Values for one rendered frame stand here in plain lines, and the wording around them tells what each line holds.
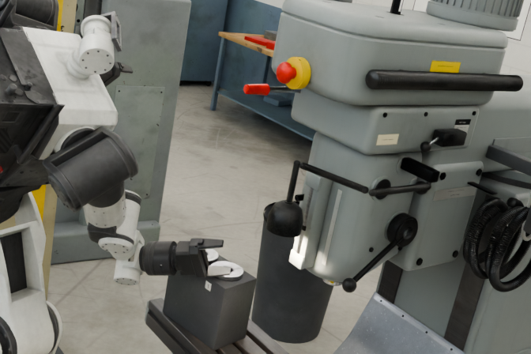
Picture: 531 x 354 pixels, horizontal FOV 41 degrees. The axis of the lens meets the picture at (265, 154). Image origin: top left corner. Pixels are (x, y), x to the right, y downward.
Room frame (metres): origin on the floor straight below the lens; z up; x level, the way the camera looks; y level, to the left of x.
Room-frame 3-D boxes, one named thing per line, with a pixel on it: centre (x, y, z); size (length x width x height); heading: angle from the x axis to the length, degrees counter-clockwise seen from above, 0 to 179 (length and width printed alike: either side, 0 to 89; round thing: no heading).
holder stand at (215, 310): (1.73, 0.08, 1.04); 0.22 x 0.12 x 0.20; 50
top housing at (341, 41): (1.47, -0.21, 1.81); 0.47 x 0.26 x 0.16; 131
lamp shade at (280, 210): (1.33, -0.06, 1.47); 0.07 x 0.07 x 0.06
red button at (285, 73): (1.29, -0.01, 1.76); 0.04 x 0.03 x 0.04; 41
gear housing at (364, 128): (1.48, -0.24, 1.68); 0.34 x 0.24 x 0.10; 131
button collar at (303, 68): (1.31, -0.03, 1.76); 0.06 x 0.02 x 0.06; 41
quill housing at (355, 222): (1.46, -0.21, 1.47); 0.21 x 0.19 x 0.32; 41
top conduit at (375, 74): (1.37, -0.32, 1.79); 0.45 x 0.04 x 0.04; 131
